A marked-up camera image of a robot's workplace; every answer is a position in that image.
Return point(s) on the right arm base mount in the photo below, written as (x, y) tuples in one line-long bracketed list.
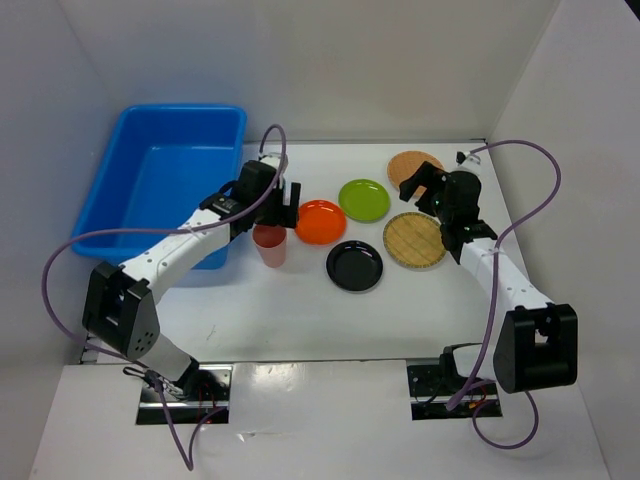
[(430, 389)]

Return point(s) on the green-rimmed bamboo tray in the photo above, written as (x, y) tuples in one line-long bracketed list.
[(413, 240)]

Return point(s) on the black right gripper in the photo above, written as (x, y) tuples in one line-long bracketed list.
[(424, 177)]

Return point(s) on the brown woven bamboo tray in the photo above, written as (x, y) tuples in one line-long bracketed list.
[(404, 164)]

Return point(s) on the green plastic plate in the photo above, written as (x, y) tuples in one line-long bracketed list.
[(364, 200)]

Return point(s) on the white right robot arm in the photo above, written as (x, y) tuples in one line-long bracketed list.
[(537, 346)]

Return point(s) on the orange plastic plate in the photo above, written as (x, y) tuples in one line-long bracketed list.
[(320, 222)]

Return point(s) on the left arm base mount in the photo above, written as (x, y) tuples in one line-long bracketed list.
[(211, 393)]

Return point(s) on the black plastic plate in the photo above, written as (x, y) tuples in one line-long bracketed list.
[(354, 266)]

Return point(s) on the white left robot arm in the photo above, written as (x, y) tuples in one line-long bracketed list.
[(121, 302)]

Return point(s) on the blue plastic bin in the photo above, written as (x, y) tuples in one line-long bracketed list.
[(161, 161)]

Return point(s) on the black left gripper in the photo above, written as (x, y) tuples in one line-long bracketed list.
[(284, 214)]

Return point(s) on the pink plastic cup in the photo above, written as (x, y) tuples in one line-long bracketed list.
[(270, 242)]

